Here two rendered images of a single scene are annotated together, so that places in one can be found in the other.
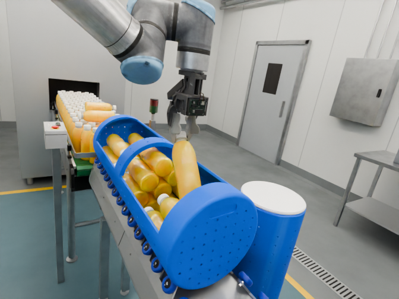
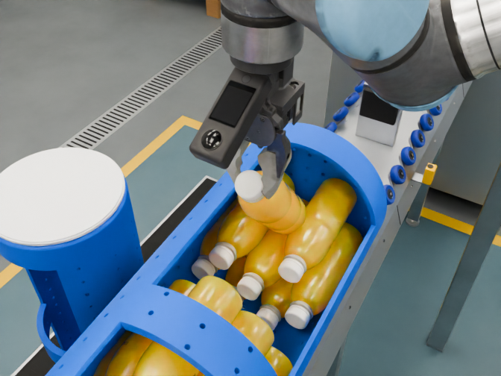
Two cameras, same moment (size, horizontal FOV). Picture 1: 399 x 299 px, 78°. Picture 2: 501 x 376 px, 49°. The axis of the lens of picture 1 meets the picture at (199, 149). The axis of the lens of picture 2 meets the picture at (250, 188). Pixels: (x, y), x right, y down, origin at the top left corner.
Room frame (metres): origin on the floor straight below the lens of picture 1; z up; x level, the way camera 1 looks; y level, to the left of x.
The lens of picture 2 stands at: (0.96, 0.55, 1.81)
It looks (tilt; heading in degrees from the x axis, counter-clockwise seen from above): 44 degrees down; 244
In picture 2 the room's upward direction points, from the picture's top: straight up
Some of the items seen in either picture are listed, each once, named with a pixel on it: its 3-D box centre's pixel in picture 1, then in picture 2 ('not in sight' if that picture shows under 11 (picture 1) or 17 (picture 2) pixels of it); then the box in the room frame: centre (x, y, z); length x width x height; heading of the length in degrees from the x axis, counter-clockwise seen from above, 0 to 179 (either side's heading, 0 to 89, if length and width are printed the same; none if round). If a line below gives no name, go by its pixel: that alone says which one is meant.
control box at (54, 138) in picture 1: (54, 134); not in sight; (1.30, 0.81, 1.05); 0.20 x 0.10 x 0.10; 35
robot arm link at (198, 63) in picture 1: (193, 63); (259, 28); (0.71, 0.05, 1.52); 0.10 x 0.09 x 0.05; 125
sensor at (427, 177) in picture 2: not in sight; (417, 170); (0.17, -0.17, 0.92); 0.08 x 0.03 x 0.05; 125
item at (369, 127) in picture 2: not in sight; (379, 115); (0.21, -0.31, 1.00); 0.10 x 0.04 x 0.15; 125
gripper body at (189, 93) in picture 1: (190, 93); (263, 89); (0.71, 0.05, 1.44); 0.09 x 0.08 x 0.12; 35
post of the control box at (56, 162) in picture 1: (58, 218); not in sight; (1.30, 0.81, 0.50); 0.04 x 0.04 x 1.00; 35
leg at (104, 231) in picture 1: (104, 261); not in sight; (1.20, 0.48, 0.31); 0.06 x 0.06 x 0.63; 35
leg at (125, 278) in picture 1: (126, 255); not in sight; (1.28, 0.36, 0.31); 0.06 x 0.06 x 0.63; 35
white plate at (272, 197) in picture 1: (272, 196); (55, 192); (0.97, -0.35, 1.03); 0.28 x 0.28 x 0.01
